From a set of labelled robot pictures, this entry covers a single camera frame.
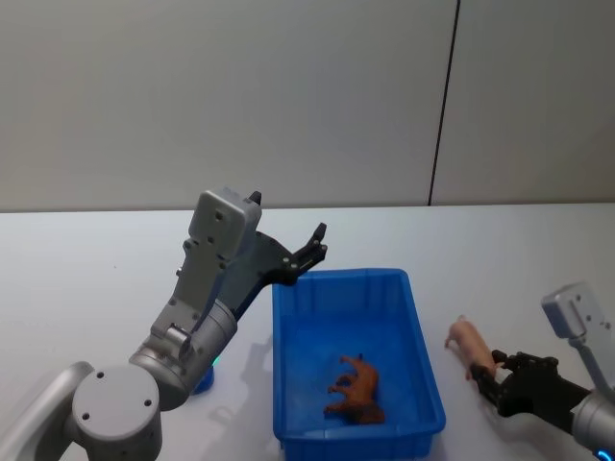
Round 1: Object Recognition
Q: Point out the blue plastic bin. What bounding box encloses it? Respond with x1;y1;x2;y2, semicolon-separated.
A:
271;267;448;460

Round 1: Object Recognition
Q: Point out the small blue round object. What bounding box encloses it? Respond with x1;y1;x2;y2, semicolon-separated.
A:
190;363;216;396

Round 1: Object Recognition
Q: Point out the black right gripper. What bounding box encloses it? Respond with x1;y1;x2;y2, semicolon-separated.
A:
469;349;592;436

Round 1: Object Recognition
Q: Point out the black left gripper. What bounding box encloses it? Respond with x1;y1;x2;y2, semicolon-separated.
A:
216;190;330;323

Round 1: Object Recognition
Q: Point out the pink toy pig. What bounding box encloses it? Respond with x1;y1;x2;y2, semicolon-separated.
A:
444;314;497;381

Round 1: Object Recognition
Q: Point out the brown toy animal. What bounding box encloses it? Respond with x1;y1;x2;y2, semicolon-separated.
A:
322;353;387;426

